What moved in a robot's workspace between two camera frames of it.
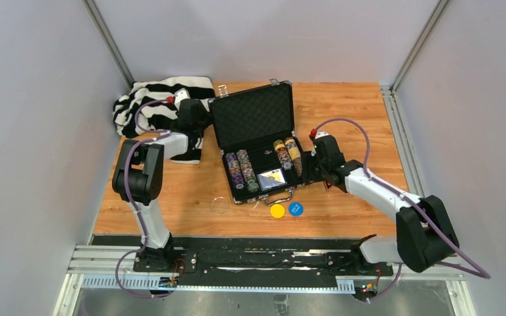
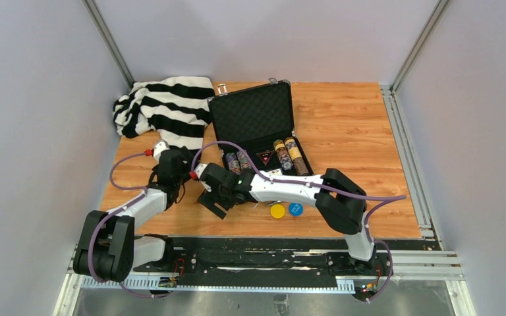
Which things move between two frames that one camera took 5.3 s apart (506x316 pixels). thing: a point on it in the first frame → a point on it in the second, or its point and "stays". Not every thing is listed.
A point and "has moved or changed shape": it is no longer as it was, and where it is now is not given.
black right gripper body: (313, 169) → (209, 200)
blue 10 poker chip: (296, 208) stays
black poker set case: (255, 130) stays
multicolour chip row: (252, 181) stays
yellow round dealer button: (277, 210) stays
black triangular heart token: (328, 185) has moved or changed shape
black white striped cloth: (148, 106) stays
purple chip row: (235, 170) stays
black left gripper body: (204, 120) → (185, 168)
